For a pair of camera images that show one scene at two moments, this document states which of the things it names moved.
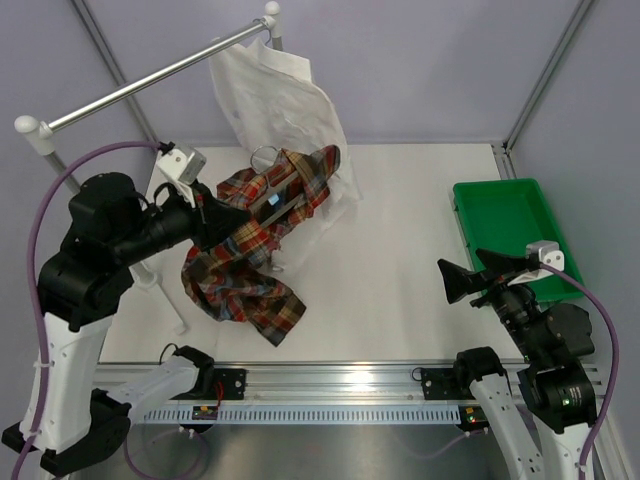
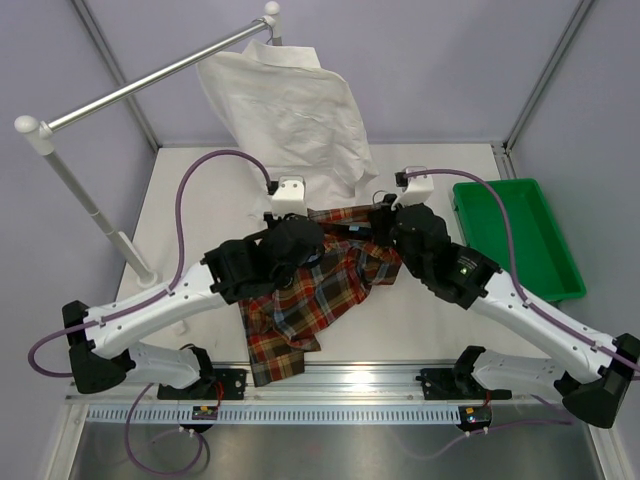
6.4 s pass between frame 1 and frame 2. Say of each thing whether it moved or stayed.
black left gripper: moved
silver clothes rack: stayed
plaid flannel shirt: moved
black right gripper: moved
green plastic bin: stayed
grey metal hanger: moved
